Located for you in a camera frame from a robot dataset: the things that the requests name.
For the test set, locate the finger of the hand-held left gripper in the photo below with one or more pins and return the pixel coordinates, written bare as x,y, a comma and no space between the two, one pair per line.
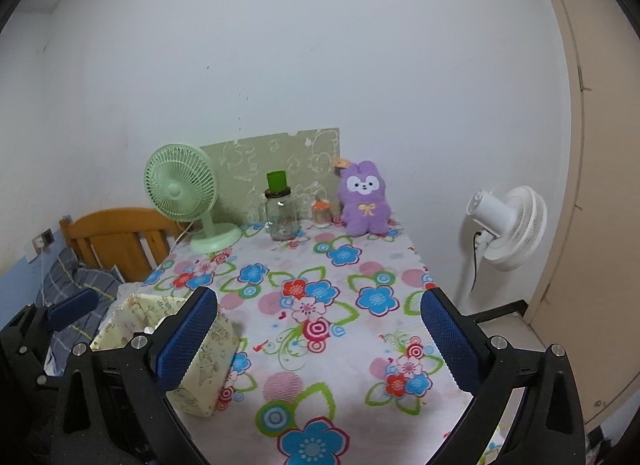
75,309

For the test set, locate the small jar with orange lid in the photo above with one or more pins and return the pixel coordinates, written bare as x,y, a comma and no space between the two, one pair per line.
321,212

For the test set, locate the green desk fan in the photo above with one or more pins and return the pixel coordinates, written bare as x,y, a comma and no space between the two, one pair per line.
177,185

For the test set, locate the glass jar with green lid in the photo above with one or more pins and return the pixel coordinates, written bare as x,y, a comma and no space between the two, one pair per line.
281,215

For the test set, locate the beige door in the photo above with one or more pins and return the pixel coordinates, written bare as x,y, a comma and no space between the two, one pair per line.
600,195

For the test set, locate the floral tablecloth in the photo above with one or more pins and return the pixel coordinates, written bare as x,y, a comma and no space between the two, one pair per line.
360,265

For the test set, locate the blue plaid bedding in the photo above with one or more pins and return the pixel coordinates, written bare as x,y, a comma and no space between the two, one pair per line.
80,275

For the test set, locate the green patterned board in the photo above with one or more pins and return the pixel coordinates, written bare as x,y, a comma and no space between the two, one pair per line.
300,155

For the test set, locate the white standing fan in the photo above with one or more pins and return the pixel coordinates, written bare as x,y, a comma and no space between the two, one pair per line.
507,225

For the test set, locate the wall socket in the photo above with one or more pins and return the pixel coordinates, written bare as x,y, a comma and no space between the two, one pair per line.
44,238

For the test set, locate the purple plush toy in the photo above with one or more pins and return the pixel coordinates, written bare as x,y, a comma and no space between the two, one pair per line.
365,197

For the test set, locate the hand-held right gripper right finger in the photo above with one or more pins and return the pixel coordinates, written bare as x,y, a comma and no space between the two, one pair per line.
447,335

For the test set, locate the yellow printed fabric storage box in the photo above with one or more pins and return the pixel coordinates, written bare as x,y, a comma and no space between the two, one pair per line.
210,360

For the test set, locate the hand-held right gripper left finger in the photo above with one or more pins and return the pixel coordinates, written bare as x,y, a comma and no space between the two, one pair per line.
187,335

